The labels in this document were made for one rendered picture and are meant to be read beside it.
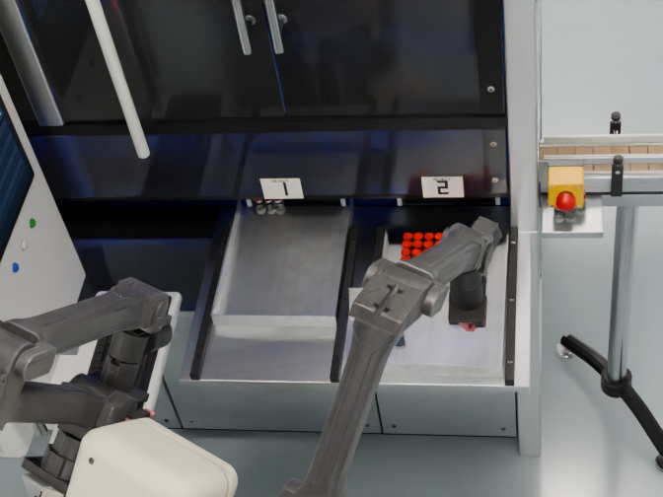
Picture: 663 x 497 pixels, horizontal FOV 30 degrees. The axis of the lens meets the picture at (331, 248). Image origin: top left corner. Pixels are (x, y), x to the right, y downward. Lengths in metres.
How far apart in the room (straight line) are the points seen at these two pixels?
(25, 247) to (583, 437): 1.61
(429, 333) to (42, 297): 0.81
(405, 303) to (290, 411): 1.61
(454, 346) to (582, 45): 2.21
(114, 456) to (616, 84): 2.88
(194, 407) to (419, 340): 1.01
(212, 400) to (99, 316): 1.45
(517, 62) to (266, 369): 0.78
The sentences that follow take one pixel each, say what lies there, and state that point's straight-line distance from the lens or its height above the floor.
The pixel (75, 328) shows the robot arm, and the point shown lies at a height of 1.50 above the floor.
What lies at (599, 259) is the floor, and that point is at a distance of 3.78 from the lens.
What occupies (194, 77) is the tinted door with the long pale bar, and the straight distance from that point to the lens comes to 2.46.
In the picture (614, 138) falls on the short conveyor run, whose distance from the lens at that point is 2.74.
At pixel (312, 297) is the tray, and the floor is 0.88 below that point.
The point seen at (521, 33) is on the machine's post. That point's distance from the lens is 2.30.
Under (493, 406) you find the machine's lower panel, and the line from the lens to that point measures 3.18.
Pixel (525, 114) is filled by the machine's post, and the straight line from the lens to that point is 2.43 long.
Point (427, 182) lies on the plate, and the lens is 2.56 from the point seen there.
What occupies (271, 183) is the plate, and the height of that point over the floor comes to 1.04.
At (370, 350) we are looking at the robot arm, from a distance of 1.70.
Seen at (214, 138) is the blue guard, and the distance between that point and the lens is 2.55.
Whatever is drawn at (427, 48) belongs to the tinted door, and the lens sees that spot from 2.34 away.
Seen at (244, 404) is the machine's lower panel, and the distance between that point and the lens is 3.29.
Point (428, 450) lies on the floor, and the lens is 3.39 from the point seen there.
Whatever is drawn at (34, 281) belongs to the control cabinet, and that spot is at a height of 1.02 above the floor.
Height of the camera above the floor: 2.84
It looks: 47 degrees down
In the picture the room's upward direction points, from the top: 11 degrees counter-clockwise
